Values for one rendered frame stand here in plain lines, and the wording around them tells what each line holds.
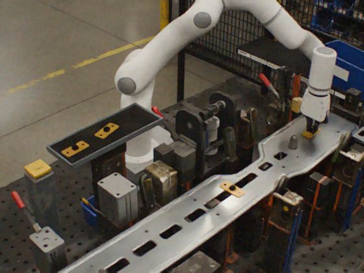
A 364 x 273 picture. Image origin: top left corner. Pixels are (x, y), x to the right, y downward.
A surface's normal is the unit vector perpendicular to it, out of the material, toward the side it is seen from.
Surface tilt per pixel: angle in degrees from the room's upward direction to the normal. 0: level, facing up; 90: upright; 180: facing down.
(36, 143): 0
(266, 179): 0
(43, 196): 90
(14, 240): 0
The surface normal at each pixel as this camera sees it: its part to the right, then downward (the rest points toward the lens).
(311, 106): -0.70, 0.39
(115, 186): 0.02, -0.83
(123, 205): 0.71, 0.41
